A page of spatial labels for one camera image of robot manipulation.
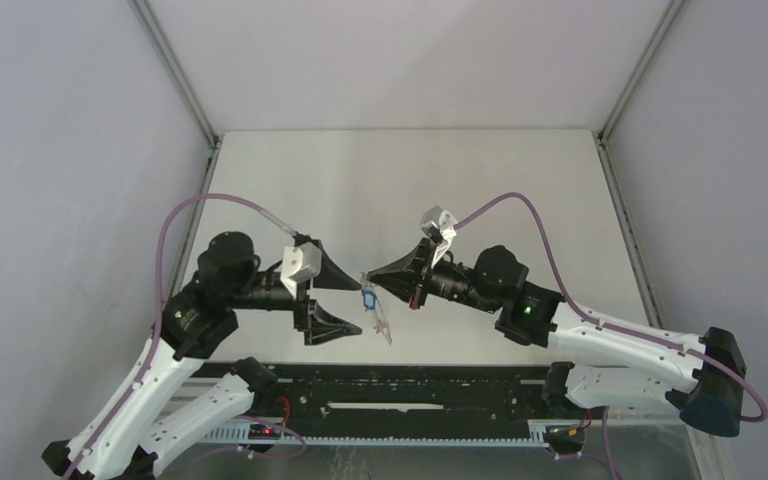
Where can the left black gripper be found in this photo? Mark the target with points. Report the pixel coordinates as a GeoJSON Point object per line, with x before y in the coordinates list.
{"type": "Point", "coordinates": [320, 324]}

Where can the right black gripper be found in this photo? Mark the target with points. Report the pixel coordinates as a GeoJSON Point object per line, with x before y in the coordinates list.
{"type": "Point", "coordinates": [405, 278]}

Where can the key with blue tag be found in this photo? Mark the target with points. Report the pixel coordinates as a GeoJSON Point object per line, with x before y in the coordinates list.
{"type": "Point", "coordinates": [369, 299]}

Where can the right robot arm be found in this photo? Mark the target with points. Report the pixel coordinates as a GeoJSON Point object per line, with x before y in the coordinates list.
{"type": "Point", "coordinates": [696, 377]}

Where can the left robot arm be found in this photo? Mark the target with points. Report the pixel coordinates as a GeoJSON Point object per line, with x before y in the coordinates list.
{"type": "Point", "coordinates": [130, 438]}

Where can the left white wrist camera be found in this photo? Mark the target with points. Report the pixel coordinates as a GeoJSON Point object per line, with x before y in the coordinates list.
{"type": "Point", "coordinates": [299, 265]}

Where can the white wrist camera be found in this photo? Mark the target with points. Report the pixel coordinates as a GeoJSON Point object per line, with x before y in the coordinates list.
{"type": "Point", "coordinates": [438, 225]}
{"type": "Point", "coordinates": [299, 265]}

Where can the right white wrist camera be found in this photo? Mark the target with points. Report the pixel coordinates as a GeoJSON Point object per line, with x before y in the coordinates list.
{"type": "Point", "coordinates": [438, 225]}

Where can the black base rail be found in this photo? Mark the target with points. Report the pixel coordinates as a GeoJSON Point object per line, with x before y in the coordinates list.
{"type": "Point", "coordinates": [391, 402]}

